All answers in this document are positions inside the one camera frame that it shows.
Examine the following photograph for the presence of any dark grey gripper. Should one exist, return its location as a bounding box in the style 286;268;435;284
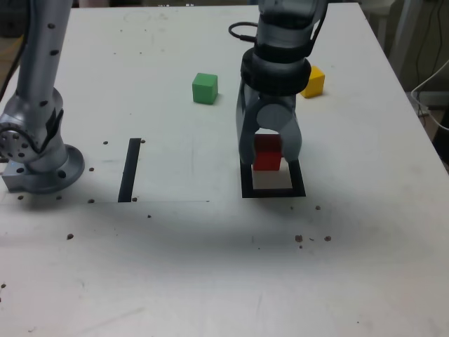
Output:
235;82;303;166

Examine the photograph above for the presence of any red cube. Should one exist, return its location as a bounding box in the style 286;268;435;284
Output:
253;134;283;172

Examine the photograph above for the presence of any green cube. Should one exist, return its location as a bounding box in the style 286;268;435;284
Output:
192;72;219;105

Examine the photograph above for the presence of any yellow cube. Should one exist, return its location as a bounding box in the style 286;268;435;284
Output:
300;65;326;99

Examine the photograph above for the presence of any black tape square outline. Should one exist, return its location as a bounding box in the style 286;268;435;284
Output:
240;158;307;199

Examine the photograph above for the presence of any black tape strip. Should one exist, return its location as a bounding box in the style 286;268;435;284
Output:
117;138;142;204

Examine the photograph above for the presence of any white background cable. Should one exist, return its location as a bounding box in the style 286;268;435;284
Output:
410;59;449;133

